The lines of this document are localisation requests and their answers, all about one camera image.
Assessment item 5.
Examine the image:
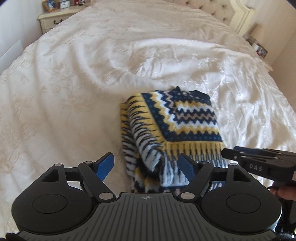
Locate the navy yellow patterned knit sweater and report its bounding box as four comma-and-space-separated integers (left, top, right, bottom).
120, 87, 228, 194

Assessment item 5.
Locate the person right hand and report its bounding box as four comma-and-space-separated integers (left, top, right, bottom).
269, 186, 296, 201

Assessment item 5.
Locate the white floral duvet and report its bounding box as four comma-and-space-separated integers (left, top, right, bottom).
1, 1, 295, 235

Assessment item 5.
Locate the cream right nightstand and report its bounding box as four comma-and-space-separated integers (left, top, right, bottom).
243, 34, 273, 72

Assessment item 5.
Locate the cream nightstand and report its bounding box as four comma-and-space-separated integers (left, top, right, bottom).
38, 5, 87, 34
243, 34, 273, 72

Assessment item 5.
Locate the right white table lamp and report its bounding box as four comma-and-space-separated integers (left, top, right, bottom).
249, 24, 264, 51

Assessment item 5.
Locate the cream tufted headboard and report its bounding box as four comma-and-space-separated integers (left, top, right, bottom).
167, 0, 255, 36

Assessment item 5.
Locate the cream left nightstand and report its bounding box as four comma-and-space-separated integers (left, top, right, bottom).
38, 5, 87, 34

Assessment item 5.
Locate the small white alarm clock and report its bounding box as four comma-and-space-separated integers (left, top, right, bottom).
58, 0, 71, 9

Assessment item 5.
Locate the brown photo frame right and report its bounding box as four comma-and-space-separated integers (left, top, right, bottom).
256, 45, 268, 59

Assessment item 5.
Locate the wooden photo frame left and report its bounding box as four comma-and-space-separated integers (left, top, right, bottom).
42, 0, 59, 13

